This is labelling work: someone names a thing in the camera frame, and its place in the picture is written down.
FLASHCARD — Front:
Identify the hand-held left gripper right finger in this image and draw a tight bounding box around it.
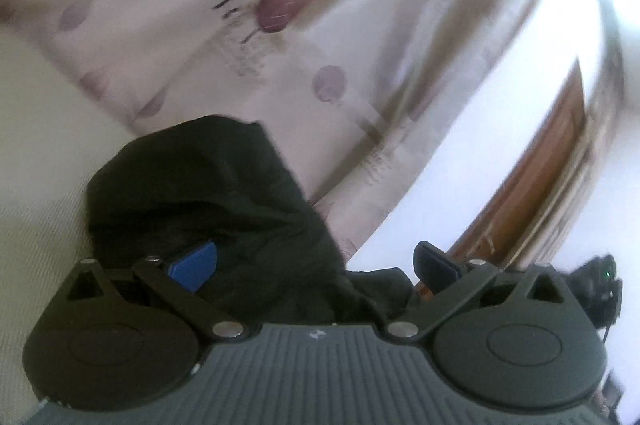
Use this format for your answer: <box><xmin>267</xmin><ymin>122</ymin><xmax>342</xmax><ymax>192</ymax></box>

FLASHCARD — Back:
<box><xmin>385</xmin><ymin>241</ymin><xmax>572</xmax><ymax>346</ymax></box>

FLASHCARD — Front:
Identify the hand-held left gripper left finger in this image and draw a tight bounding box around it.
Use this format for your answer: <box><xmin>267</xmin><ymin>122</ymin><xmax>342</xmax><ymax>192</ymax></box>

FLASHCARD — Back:
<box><xmin>64</xmin><ymin>241</ymin><xmax>247</xmax><ymax>344</ymax></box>

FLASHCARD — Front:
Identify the black padded jacket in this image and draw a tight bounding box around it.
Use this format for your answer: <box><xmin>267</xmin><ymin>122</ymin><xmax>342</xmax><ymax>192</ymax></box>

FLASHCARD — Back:
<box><xmin>85</xmin><ymin>114</ymin><xmax>418</xmax><ymax>330</ymax></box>

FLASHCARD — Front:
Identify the leaf printed pale curtain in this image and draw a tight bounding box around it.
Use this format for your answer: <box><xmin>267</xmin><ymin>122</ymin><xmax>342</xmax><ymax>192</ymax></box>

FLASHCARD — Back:
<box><xmin>0</xmin><ymin>0</ymin><xmax>623</xmax><ymax>258</ymax></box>

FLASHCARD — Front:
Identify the brown wooden door frame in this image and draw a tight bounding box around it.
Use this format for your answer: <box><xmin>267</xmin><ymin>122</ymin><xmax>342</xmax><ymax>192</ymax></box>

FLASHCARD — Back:
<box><xmin>446</xmin><ymin>59</ymin><xmax>590</xmax><ymax>277</ymax></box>

